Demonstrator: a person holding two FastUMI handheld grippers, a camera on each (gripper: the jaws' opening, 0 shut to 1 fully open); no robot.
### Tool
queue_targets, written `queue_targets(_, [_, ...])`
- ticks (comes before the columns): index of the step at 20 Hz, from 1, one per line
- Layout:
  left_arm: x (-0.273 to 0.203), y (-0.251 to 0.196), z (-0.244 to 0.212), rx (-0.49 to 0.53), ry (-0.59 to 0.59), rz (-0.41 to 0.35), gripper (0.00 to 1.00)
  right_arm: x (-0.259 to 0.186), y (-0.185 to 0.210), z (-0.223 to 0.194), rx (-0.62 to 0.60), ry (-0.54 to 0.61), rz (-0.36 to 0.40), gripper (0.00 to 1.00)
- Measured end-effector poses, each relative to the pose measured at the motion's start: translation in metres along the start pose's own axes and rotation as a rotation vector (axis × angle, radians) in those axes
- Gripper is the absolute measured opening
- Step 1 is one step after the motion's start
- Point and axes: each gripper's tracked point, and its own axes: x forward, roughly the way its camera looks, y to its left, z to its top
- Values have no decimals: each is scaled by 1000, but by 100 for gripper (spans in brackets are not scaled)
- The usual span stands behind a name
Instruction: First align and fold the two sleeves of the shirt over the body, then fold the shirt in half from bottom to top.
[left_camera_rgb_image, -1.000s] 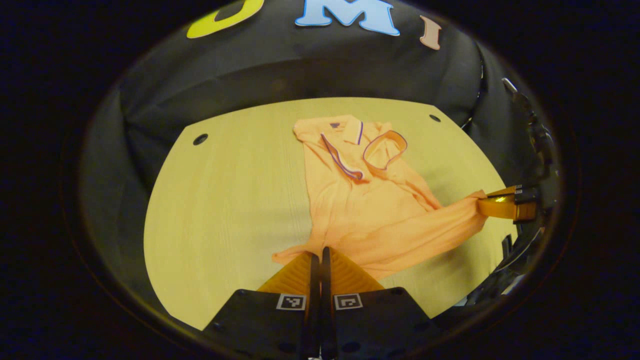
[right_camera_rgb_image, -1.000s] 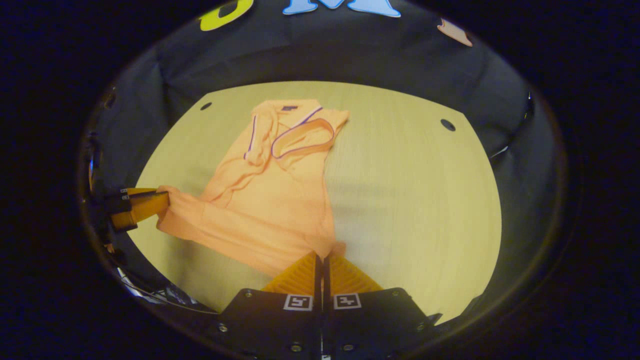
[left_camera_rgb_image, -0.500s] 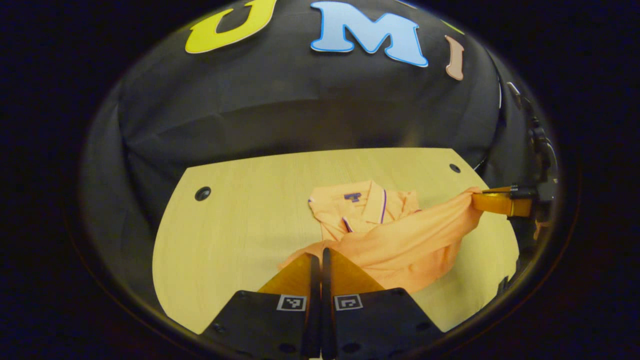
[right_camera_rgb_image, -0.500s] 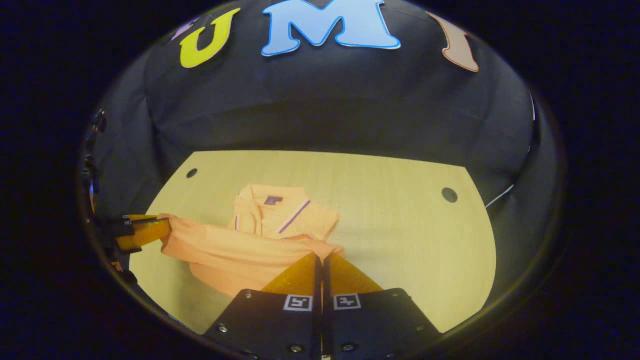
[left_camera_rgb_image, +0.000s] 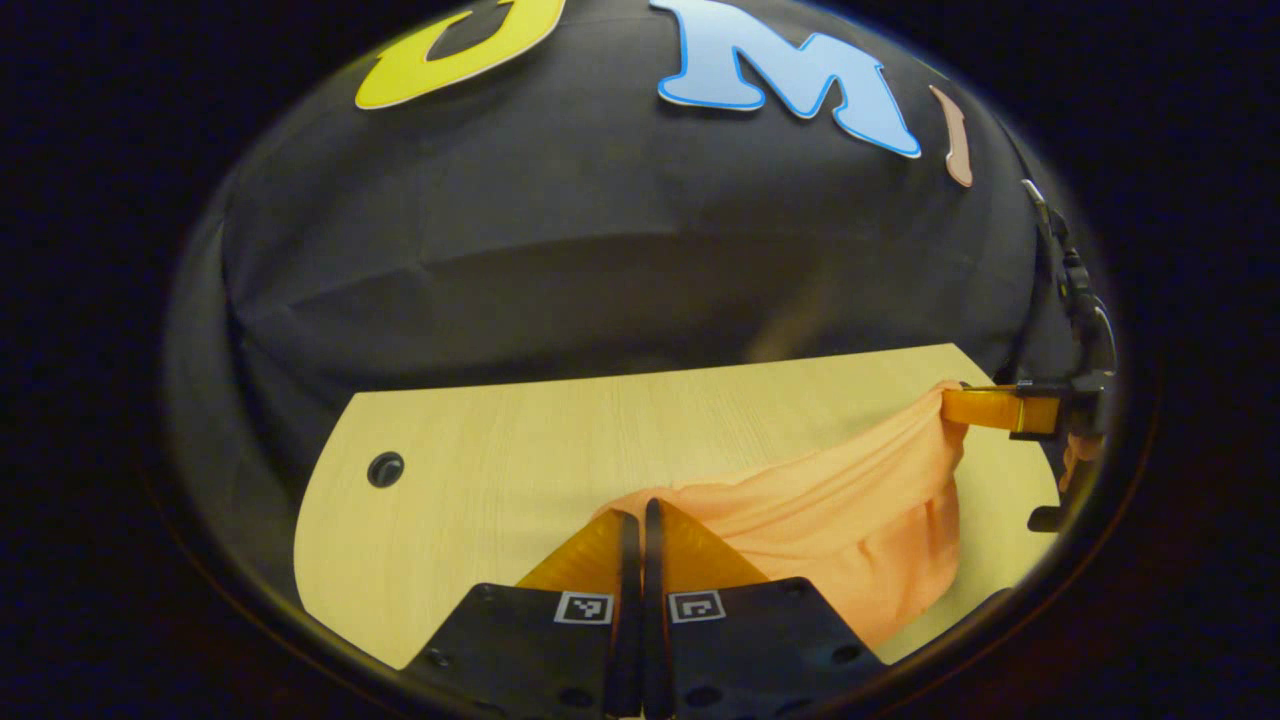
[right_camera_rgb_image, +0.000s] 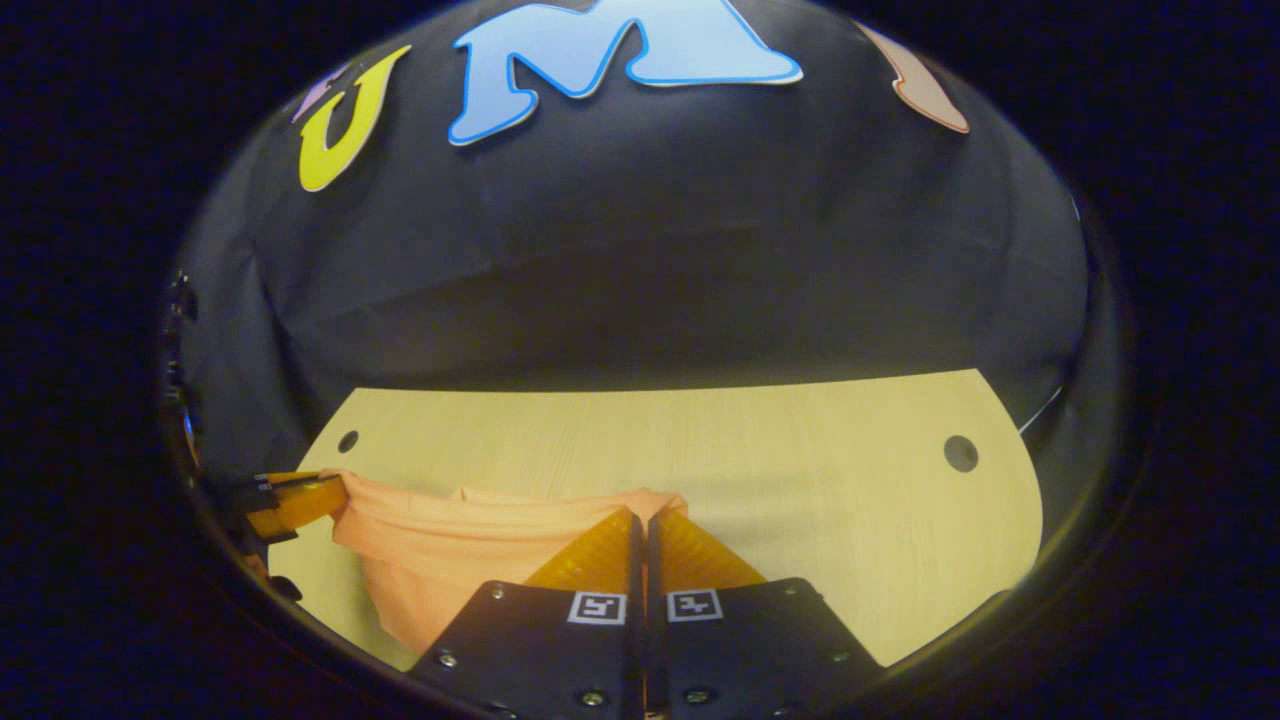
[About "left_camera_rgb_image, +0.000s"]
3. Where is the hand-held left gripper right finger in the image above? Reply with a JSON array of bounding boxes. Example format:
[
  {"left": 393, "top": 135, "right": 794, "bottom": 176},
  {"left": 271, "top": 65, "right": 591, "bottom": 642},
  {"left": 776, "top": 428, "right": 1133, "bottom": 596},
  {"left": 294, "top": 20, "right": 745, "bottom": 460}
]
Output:
[{"left": 643, "top": 498, "right": 891, "bottom": 720}]

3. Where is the orange T-shirt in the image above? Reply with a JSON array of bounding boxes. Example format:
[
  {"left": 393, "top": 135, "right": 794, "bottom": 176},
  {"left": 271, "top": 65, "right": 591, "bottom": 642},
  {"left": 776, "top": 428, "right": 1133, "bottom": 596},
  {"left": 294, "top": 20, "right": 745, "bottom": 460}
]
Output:
[{"left": 590, "top": 380, "right": 971, "bottom": 653}]

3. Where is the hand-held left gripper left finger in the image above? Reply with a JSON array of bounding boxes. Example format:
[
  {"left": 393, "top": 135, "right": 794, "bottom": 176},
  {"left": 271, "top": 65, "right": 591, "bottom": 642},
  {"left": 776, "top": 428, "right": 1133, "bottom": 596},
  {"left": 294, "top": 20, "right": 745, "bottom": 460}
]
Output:
[{"left": 400, "top": 508, "right": 643, "bottom": 720}]

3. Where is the black backdrop cloth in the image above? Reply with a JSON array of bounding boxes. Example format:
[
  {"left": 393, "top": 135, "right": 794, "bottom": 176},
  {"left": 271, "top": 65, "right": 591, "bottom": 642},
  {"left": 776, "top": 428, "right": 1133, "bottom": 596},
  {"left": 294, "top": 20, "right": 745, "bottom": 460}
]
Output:
[{"left": 165, "top": 0, "right": 1111, "bottom": 601}]

